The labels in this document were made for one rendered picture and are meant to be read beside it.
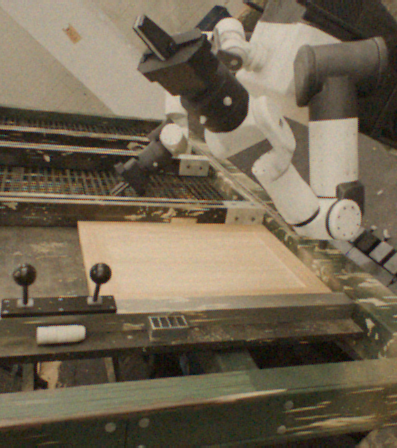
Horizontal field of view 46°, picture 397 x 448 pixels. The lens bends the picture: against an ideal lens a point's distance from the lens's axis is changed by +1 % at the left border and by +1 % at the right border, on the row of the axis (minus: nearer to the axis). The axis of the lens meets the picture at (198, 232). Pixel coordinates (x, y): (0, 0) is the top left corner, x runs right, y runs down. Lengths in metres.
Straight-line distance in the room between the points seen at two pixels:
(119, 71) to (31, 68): 1.77
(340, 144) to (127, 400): 0.58
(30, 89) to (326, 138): 5.92
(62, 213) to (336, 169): 0.74
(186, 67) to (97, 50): 4.39
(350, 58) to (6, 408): 0.78
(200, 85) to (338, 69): 0.31
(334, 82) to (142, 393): 0.62
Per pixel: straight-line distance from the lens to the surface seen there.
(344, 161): 0.93
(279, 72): 1.04
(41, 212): 1.32
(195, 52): 0.66
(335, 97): 0.92
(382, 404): 0.93
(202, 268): 1.15
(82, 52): 5.06
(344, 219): 0.91
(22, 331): 0.90
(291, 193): 0.86
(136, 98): 5.17
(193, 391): 0.74
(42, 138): 2.08
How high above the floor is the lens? 1.74
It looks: 30 degrees down
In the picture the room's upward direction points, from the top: 49 degrees counter-clockwise
